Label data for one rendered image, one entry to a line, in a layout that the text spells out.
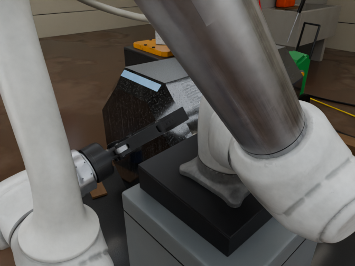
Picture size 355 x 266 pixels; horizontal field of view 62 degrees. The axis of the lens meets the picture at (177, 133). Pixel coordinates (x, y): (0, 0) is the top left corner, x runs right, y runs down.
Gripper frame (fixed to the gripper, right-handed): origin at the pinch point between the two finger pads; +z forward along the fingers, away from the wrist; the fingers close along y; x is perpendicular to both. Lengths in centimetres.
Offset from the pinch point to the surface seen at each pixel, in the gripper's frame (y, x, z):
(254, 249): 7.7, -32.7, -0.4
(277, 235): 7.8, -34.2, 6.6
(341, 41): -261, -40, 558
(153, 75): -71, 22, 45
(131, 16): -54, 46, 39
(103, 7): -54, 54, 29
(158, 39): -152, 59, 113
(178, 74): -66, 16, 54
